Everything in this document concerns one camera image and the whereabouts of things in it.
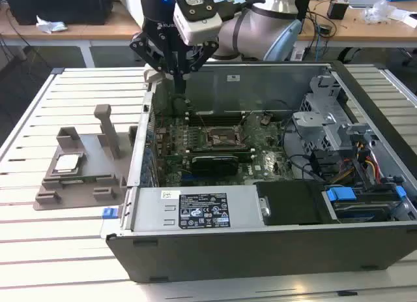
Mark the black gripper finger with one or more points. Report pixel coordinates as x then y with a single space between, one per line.
203 55
153 59

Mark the silver CPU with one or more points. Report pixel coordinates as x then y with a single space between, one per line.
67 163

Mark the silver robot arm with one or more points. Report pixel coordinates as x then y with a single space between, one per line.
247 31

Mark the CPU socket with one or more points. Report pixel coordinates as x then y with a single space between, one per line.
224 132

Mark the grey plastic case latch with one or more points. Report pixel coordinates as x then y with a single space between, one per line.
151 75

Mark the large white box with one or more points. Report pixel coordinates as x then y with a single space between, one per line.
127 5

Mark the wooden desk with white legs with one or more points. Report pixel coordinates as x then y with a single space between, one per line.
97 31

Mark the black RAM slot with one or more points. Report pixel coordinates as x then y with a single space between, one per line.
221 148
215 119

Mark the pale blue teach pendant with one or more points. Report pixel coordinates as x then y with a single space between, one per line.
283 41

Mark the white barcode label box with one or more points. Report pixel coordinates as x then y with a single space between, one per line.
298 52

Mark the large black box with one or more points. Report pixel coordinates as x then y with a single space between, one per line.
58 5

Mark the crumpled white paper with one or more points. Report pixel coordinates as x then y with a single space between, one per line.
49 24

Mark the black graphics card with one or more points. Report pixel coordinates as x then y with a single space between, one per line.
215 165

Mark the tall black speaker box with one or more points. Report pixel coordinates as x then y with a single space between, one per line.
303 8

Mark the small black device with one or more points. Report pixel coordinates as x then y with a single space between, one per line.
324 29

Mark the green motherboard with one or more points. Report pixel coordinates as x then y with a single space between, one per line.
267 161

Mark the small black cube box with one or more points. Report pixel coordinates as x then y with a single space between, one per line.
337 9

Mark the black office chair base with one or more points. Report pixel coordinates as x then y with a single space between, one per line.
345 54

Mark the grey metal drive cage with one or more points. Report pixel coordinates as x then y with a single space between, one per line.
325 132

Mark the grey-brown parts rack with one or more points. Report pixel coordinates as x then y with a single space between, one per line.
84 197

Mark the grey power supply with label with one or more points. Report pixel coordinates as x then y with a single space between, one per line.
153 214

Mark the blue case latch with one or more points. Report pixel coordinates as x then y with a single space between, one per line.
109 213

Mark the black plastic shroud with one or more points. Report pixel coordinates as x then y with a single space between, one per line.
293 204

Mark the grey flat tray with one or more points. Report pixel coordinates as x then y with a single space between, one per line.
368 0

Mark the crumpled clear plastic bag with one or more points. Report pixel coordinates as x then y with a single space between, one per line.
376 11

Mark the hard disk in blue carrier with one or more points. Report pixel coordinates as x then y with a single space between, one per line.
340 194

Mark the black open PC case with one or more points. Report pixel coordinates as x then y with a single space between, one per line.
228 256

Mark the white paper sheet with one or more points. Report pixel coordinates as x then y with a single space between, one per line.
405 16

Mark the blue carrier clip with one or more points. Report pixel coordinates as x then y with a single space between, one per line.
400 191

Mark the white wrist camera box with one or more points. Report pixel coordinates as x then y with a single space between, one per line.
198 24

